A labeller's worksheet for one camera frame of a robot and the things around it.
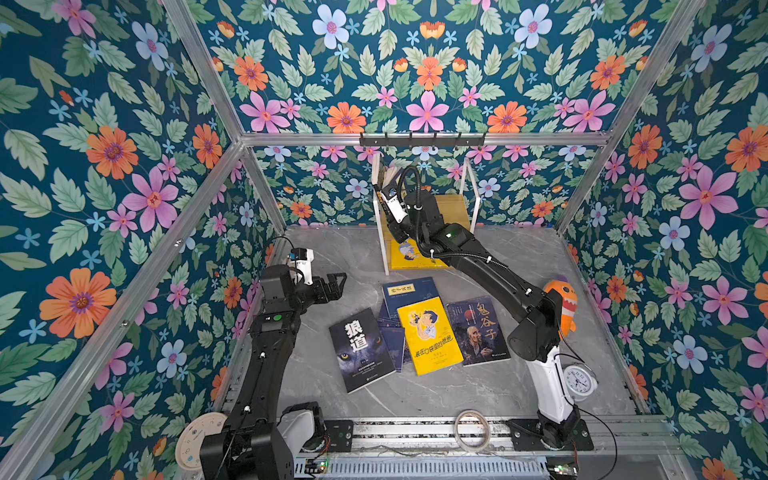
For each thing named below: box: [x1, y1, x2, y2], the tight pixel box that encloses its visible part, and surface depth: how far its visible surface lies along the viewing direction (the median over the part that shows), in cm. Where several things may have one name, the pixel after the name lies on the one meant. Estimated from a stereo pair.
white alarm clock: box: [564, 365, 598, 401], surface depth 80 cm
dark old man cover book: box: [446, 296, 511, 367], surface depth 92 cm
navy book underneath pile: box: [377, 303, 405, 373], surface depth 90 cm
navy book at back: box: [382, 277, 439, 318], surface depth 100 cm
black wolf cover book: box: [329, 307, 397, 394], surface depth 86 cm
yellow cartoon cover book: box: [397, 296, 464, 376], surface depth 90 cm
